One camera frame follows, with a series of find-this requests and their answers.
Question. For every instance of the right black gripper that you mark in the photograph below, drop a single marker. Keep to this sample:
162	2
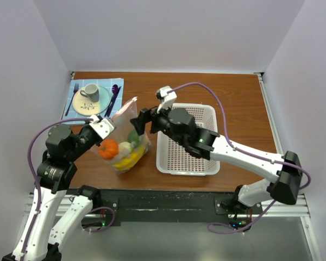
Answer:
139	123

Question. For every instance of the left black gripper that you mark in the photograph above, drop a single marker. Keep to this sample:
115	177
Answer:
87	125

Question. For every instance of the orange fake pumpkin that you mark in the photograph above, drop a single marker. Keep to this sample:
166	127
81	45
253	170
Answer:
108	149

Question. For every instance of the clear zip top bag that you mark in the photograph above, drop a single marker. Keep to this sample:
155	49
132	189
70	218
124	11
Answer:
121	120

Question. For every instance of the white fake eggplant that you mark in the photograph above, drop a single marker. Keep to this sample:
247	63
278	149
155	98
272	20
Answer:
124	150

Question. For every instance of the yellow fake banana bunch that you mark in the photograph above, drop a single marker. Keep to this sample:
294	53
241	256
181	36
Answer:
130	160

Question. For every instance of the white perforated plastic basket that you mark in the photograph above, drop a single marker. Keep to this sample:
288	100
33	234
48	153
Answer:
171	156

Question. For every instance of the green fake avocado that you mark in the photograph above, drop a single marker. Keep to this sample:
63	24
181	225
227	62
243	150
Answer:
133	137

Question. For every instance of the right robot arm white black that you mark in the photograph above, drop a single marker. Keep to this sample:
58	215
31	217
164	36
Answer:
281	174

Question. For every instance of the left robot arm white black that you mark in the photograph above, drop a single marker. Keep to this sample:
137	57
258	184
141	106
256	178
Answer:
43	238

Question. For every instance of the cream and teal plate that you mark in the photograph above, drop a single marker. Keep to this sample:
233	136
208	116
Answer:
84	106

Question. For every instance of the purple spoon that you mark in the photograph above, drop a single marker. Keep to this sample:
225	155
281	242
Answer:
112	96

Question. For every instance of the grey ceramic mug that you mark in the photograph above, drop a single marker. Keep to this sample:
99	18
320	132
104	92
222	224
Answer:
91	91

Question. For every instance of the dark purple fork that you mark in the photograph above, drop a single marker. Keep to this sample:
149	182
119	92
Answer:
75	90

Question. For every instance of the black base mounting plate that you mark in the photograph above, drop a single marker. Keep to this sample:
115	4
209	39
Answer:
166	206

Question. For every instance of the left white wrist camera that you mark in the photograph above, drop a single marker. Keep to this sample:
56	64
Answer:
102	126

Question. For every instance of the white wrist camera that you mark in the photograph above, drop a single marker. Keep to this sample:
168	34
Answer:
167	97
102	126

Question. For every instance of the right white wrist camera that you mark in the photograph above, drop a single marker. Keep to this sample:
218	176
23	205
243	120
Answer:
167	97

